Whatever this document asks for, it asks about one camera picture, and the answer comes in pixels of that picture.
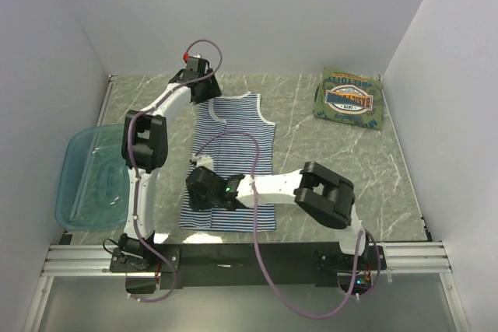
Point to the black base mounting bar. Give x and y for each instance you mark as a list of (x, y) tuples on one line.
[(236, 264)]

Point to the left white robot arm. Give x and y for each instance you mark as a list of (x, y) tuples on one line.
[(145, 150)]

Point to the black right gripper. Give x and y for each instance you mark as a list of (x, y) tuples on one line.
[(198, 204)]

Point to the olive green tank top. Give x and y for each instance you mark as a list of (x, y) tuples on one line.
[(347, 98)]

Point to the blue white striped tank top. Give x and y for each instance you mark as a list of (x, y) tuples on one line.
[(231, 131)]

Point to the aluminium frame rail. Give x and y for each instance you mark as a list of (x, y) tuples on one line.
[(94, 261)]

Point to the translucent teal laundry basket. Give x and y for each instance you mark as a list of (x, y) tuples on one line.
[(93, 189)]

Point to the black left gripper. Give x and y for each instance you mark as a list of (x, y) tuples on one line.
[(214, 91)]

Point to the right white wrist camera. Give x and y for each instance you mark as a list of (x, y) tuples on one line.
[(202, 160)]

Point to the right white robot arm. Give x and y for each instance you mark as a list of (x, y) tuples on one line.
[(244, 202)]

